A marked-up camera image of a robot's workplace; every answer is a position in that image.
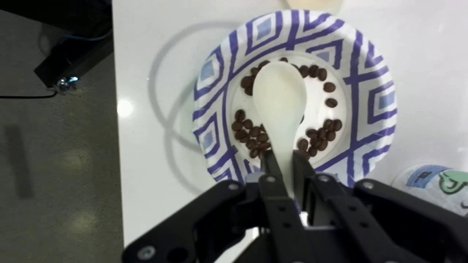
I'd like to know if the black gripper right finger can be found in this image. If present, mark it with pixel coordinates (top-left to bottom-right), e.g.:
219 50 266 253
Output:
292 151 415 263

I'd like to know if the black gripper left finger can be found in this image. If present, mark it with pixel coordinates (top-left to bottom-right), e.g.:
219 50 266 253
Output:
260 151 311 263

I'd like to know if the cream plastic spoon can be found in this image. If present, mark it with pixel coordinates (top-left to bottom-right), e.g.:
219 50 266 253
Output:
252 62 307 198

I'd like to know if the patterned paper cup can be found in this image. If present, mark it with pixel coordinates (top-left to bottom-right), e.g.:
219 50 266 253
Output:
391 165 468 218

